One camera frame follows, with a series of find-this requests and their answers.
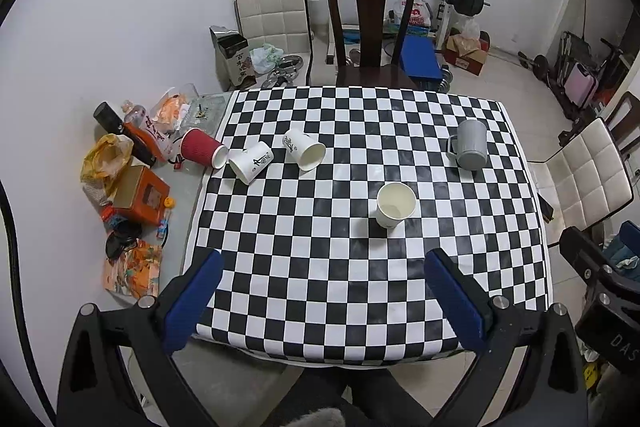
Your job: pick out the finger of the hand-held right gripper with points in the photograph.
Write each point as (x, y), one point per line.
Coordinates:
(587, 252)

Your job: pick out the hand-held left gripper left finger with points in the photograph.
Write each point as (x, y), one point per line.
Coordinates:
(195, 302)

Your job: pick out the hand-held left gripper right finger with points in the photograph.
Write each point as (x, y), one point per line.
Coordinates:
(457, 302)

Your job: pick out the plain white paper cup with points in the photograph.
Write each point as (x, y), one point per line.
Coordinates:
(395, 205)

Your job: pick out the white printed paper cup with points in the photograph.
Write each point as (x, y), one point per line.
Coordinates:
(251, 163)
(303, 149)

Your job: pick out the red ribbed paper cup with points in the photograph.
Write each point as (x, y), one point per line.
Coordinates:
(202, 148)

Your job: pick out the colourful orange packet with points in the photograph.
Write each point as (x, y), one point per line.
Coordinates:
(132, 271)

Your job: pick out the white padded chair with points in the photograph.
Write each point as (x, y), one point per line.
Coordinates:
(277, 24)
(580, 177)

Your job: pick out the small colourful candy wrapper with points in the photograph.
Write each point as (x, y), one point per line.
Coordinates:
(163, 227)

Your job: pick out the black round case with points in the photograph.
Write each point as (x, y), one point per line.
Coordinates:
(121, 242)

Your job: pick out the orange cardboard box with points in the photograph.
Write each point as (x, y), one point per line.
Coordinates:
(142, 196)

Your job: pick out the black white checkered tablecloth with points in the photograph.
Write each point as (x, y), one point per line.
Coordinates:
(360, 217)

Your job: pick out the grey plastic mug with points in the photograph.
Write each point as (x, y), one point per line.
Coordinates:
(470, 144)

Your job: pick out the grey fuzzy slipper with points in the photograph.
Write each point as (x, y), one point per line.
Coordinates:
(312, 418)

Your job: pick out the yellow plastic bag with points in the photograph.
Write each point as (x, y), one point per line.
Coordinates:
(105, 162)

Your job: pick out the pink suitcase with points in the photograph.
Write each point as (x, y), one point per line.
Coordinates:
(580, 84)

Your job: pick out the clear labelled water bottle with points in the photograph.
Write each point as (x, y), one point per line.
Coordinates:
(147, 127)

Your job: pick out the clear bag with orange contents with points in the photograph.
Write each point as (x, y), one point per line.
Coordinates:
(175, 107)

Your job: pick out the black dumbbell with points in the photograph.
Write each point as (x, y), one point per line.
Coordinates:
(534, 62)

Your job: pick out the black folding trolley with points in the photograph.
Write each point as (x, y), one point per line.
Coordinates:
(575, 52)

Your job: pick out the black cylindrical bottle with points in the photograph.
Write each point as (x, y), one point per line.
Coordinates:
(111, 119)

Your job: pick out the brown cardboard box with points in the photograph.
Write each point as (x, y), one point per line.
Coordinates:
(467, 54)

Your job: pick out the printed tea box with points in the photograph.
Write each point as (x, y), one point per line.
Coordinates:
(231, 59)

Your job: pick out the silver weight plates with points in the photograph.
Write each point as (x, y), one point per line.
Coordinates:
(285, 69)

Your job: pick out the clear crumpled plastic bag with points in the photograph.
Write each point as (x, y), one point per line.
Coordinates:
(470, 29)

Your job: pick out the white green plastic bag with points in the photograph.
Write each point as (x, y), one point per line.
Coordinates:
(264, 57)

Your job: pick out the dark wooden chair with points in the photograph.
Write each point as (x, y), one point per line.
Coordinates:
(372, 32)

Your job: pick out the red white plastic bag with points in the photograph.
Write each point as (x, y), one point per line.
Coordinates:
(414, 14)

